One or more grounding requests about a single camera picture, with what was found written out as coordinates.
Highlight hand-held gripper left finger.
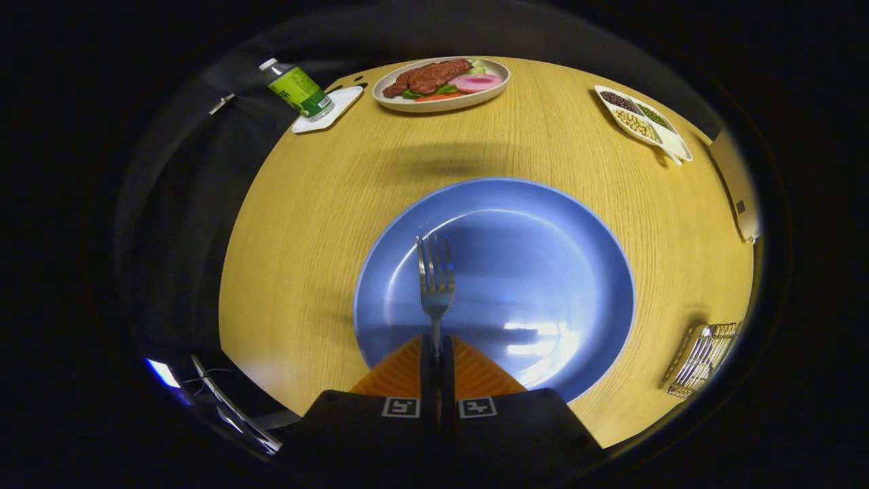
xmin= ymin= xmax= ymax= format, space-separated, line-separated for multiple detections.
xmin=282 ymin=335 xmax=439 ymax=476

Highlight white toaster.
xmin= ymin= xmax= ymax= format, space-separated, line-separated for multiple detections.
xmin=708 ymin=129 xmax=761 ymax=244

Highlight white divided dish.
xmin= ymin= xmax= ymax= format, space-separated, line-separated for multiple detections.
xmin=594 ymin=85 xmax=693 ymax=166

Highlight green drink bottle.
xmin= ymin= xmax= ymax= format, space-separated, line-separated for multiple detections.
xmin=259 ymin=58 xmax=335 ymax=122

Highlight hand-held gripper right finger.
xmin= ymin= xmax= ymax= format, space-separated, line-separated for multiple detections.
xmin=438 ymin=335 xmax=605 ymax=476

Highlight white metal frame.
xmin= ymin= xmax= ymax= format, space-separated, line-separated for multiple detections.
xmin=190 ymin=353 xmax=282 ymax=456

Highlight pile of pale soybeans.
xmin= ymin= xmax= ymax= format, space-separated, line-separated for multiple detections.
xmin=614 ymin=109 xmax=658 ymax=142

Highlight beige food plate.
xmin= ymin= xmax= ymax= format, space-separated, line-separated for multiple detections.
xmin=372 ymin=56 xmax=511 ymax=113

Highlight brown steak piece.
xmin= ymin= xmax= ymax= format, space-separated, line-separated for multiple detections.
xmin=382 ymin=59 xmax=473 ymax=98

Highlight pile of green beans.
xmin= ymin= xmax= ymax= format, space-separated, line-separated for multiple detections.
xmin=638 ymin=104 xmax=673 ymax=130

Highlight white square coaster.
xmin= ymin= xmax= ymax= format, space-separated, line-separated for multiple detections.
xmin=292 ymin=86 xmax=364 ymax=134

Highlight metal fork wooden handle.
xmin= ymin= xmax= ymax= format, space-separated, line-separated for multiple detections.
xmin=415 ymin=234 xmax=457 ymax=361

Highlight pink ham slice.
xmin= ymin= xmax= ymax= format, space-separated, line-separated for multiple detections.
xmin=447 ymin=73 xmax=504 ymax=94

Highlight metal wire basket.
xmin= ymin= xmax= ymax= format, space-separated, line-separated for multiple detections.
xmin=660 ymin=322 xmax=744 ymax=398

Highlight blue plate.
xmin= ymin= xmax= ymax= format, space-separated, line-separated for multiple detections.
xmin=353 ymin=178 xmax=635 ymax=403

